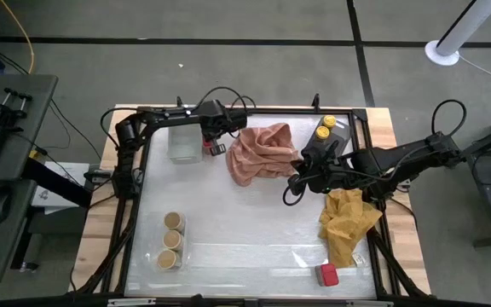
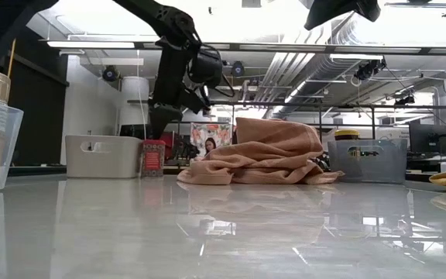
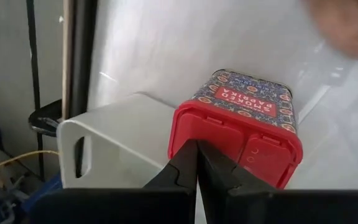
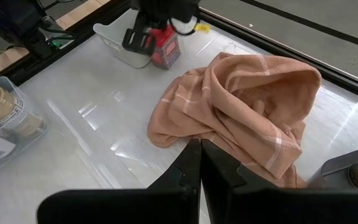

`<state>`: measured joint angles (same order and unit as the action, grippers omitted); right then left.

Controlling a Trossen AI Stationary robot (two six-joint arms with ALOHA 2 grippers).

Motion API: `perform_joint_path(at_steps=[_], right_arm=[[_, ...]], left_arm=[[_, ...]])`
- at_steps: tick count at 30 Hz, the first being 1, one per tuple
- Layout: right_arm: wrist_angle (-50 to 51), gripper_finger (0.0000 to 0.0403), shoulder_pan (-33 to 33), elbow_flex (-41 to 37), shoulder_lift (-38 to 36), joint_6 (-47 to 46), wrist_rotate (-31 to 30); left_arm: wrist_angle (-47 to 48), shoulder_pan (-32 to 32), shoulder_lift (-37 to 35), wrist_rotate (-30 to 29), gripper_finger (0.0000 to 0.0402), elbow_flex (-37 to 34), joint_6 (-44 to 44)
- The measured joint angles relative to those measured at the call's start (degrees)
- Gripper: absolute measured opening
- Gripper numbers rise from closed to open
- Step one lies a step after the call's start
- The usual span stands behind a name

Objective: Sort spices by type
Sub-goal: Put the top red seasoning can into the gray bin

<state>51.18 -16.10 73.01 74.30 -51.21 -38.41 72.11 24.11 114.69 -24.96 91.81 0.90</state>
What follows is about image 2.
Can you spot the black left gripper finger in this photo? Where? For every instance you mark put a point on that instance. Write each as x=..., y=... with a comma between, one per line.
x=197, y=104
x=163, y=118

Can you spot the spice jar with red lid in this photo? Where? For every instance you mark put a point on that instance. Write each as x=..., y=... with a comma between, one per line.
x=153, y=160

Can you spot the white plastic bin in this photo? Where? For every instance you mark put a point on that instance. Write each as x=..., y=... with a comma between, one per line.
x=103, y=162

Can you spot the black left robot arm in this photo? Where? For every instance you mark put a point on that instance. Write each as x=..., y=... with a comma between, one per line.
x=161, y=15

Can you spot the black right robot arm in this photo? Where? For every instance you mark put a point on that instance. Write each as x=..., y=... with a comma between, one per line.
x=335, y=11

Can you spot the floral poster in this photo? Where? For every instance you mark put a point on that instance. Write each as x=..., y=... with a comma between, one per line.
x=223, y=133

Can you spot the person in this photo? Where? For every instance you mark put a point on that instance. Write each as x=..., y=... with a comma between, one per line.
x=209, y=146

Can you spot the black round ceiling device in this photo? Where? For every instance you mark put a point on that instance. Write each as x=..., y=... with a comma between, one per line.
x=110, y=73
x=237, y=69

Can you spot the peach cloth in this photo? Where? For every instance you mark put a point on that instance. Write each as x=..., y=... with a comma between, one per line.
x=269, y=151

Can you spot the silver ventilation ducts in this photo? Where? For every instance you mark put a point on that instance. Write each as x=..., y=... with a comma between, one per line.
x=285, y=73

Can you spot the clear plastic container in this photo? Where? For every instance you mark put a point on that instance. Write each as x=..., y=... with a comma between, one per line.
x=16, y=155

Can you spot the black ceiling lamp cluster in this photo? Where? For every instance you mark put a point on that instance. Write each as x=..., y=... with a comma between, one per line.
x=368, y=69

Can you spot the grey plastic bin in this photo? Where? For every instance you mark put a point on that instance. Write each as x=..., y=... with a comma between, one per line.
x=370, y=168

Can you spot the black computer monitor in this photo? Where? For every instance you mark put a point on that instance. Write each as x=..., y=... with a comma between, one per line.
x=428, y=139

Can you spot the long ceiling light rail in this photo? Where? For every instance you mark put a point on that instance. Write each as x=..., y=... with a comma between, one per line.
x=265, y=47

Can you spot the black metal rack frame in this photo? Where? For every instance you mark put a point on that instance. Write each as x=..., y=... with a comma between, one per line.
x=304, y=104

